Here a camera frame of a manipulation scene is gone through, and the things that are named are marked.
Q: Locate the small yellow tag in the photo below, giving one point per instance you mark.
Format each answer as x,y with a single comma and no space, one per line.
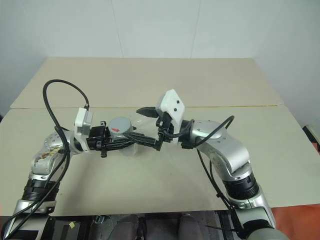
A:
72,225

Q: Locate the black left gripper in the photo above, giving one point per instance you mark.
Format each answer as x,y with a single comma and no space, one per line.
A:
96,136

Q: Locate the red object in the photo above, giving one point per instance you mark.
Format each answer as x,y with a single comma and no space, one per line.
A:
316,146

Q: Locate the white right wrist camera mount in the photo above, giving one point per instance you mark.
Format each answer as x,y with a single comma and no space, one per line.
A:
172,102

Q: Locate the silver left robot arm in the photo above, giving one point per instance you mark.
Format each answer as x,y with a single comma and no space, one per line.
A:
42,165

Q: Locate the dark rounded shape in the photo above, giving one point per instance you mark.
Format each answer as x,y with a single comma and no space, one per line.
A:
189,226

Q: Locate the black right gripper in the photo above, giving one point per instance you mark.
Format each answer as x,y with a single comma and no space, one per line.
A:
165,130

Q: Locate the dark grey object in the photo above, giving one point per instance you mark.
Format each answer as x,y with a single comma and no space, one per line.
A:
312,131

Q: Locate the clear plastic jar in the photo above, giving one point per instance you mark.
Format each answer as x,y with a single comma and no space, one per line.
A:
143,126

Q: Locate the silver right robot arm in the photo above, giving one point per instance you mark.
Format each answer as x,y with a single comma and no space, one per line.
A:
232,150

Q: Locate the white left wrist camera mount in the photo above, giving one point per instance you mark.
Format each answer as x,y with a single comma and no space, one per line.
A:
81,120

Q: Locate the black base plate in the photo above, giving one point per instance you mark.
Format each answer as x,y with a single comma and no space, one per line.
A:
65,231

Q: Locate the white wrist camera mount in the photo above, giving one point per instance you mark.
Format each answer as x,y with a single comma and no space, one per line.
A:
172,102
81,120

